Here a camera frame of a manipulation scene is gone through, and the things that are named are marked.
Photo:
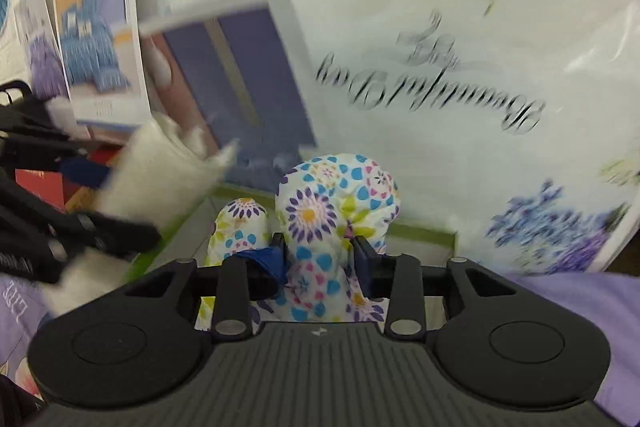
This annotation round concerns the purple floral bedsheet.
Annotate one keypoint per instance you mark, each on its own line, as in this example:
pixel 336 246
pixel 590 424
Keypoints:
pixel 460 347

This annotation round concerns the floral oven mitt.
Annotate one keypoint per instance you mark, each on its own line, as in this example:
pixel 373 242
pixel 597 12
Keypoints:
pixel 321 205

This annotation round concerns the red snack box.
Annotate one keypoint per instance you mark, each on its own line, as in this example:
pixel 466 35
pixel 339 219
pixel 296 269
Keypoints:
pixel 53 188

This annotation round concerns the blue bedroom picture card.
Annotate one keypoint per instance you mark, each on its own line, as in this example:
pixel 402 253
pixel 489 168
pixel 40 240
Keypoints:
pixel 234 69

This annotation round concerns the floral white bedding package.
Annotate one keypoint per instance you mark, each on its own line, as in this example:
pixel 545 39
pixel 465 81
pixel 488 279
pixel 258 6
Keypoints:
pixel 511 124

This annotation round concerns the white towel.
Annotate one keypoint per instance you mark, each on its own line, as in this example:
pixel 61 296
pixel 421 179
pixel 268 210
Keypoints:
pixel 163 174

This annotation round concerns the blue bedding poster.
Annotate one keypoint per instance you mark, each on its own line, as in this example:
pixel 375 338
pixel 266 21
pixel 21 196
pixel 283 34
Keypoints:
pixel 101 57

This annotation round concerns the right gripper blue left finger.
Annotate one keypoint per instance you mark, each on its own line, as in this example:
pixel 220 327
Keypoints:
pixel 260 264

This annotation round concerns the purple bedding poster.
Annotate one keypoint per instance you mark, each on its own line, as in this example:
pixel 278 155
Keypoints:
pixel 35 31

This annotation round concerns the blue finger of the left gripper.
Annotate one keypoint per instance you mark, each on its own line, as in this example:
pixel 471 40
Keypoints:
pixel 117 237
pixel 84 172

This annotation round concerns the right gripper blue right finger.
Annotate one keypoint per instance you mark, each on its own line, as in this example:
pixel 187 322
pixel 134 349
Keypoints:
pixel 367 266

